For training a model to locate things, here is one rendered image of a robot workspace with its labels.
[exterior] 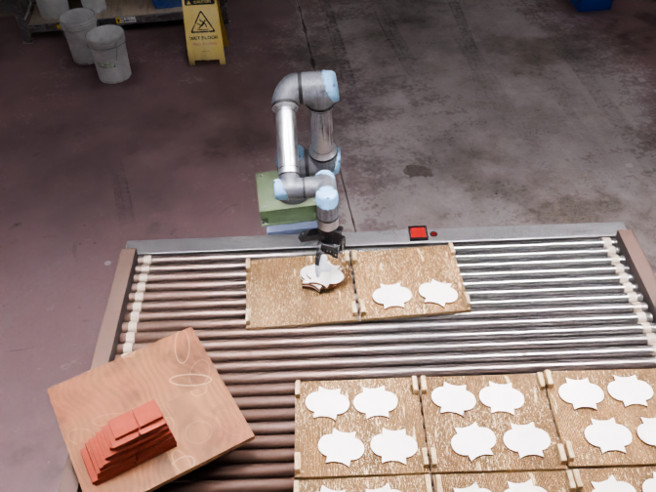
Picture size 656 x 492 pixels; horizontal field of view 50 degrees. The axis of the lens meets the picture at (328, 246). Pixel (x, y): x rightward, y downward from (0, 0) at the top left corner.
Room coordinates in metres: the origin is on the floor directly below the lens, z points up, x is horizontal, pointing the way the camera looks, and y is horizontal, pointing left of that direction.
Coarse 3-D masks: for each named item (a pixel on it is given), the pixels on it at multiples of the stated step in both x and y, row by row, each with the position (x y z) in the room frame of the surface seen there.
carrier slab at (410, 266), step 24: (360, 264) 1.96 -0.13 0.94; (384, 264) 1.96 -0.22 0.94; (408, 264) 1.95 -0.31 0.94; (432, 264) 1.95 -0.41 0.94; (456, 264) 1.94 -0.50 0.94; (360, 288) 1.83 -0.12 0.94; (408, 288) 1.82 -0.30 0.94; (456, 288) 1.81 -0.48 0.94; (360, 312) 1.71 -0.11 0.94; (384, 312) 1.70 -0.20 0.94; (408, 312) 1.70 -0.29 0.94; (432, 312) 1.70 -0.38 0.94; (456, 312) 1.70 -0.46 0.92
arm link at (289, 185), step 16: (288, 80) 2.26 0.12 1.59; (272, 96) 2.25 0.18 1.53; (288, 96) 2.21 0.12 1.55; (288, 112) 2.17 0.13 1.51; (288, 128) 2.11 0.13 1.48; (288, 144) 2.06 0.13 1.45; (288, 160) 2.01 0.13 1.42; (288, 176) 1.96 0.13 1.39; (288, 192) 1.91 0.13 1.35; (304, 192) 1.91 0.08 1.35
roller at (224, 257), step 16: (560, 240) 2.07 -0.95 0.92; (576, 240) 2.07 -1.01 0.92; (592, 240) 2.06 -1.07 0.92; (608, 240) 2.06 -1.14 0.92; (144, 256) 2.06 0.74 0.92; (160, 256) 2.06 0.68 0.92; (176, 256) 2.06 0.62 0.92; (192, 256) 2.05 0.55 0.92; (208, 256) 2.05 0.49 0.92; (224, 256) 2.05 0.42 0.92; (240, 256) 2.05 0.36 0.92; (256, 256) 2.04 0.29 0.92; (272, 256) 2.04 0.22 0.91; (288, 256) 2.04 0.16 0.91; (304, 256) 2.04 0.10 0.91
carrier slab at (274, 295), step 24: (264, 264) 1.98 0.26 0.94; (288, 264) 1.97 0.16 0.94; (312, 264) 1.97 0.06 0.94; (336, 264) 1.96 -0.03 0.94; (264, 288) 1.85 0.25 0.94; (288, 288) 1.84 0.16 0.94; (336, 288) 1.83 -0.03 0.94; (264, 312) 1.72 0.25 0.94; (288, 312) 1.72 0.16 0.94; (312, 312) 1.72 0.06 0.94; (336, 312) 1.71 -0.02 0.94
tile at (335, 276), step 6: (312, 270) 1.88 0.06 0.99; (330, 270) 1.87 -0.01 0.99; (336, 270) 1.87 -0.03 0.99; (312, 276) 1.85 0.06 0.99; (324, 276) 1.84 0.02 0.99; (330, 276) 1.84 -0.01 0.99; (336, 276) 1.84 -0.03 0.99; (342, 276) 1.84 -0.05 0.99; (312, 282) 1.82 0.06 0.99; (318, 282) 1.82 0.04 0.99; (324, 282) 1.81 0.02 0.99; (330, 282) 1.81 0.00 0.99; (336, 282) 1.81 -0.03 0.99
